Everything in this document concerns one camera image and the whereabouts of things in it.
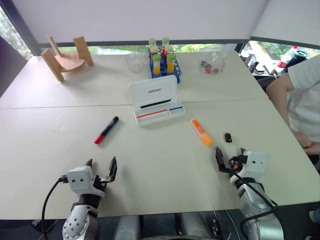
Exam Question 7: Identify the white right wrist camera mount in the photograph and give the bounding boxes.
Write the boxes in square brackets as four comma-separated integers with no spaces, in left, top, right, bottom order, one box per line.
[239,149,269,180]

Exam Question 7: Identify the black bracket under table edge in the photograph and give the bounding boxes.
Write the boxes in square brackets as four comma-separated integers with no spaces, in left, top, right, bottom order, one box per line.
[211,218,232,237]

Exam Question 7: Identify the white pen case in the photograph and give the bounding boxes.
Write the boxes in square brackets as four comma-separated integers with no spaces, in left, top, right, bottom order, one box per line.
[127,75,187,126]

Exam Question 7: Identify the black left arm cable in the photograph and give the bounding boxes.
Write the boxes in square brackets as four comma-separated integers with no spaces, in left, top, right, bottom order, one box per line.
[41,175,69,240]

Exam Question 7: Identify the dark cup with lid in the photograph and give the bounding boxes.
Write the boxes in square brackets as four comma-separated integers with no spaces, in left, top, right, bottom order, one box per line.
[294,49,309,61]

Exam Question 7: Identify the orange highlighter pen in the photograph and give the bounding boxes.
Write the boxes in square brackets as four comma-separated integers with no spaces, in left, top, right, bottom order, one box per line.
[188,118,214,147]

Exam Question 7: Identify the red and white bottle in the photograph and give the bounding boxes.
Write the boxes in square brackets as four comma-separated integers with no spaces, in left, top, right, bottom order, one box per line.
[276,45,300,69]

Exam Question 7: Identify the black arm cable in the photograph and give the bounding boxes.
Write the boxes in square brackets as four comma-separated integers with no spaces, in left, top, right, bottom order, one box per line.
[232,171,279,240]
[41,175,69,240]

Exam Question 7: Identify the blue shoe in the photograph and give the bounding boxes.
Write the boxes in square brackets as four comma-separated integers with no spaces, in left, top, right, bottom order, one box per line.
[308,209,320,224]

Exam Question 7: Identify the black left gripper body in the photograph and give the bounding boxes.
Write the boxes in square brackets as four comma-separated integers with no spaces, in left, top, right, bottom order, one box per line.
[92,174,112,193]

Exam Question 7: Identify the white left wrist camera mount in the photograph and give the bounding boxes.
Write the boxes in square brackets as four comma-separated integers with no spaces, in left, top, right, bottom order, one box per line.
[66,165,106,199]

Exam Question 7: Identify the wooden curved stand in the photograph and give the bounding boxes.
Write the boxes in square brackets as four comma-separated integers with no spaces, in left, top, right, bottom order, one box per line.
[40,33,95,83]

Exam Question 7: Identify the clear glass bowl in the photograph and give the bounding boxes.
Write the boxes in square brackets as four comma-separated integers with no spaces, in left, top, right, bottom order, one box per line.
[125,52,149,74]

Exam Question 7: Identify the dark side panel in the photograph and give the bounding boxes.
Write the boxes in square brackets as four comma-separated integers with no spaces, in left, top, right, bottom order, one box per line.
[0,35,29,99]

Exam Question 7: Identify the person's hand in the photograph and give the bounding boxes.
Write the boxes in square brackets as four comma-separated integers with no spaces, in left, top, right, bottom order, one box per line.
[296,131,320,156]

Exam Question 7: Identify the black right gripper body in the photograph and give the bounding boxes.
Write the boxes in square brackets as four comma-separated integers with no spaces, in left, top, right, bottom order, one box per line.
[219,154,249,177]

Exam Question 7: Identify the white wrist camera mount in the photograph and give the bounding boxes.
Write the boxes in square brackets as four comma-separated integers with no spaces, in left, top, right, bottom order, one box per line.
[66,165,106,199]
[239,149,269,180]

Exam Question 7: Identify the black marker with red cap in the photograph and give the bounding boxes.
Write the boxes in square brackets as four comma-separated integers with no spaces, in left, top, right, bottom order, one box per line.
[93,115,120,145]

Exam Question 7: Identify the green-capped tube orange liquid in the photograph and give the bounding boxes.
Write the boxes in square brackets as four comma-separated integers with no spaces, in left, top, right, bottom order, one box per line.
[166,53,176,74]
[152,54,163,75]

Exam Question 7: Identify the clear bag of small parts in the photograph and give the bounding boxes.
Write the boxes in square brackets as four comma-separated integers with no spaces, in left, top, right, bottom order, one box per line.
[198,46,235,76]

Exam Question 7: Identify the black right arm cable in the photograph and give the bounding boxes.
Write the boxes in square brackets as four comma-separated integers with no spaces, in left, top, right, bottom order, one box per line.
[232,171,279,240]

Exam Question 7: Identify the blue test tube rack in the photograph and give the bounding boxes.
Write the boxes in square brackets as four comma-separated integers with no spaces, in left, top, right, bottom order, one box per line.
[147,48,183,85]

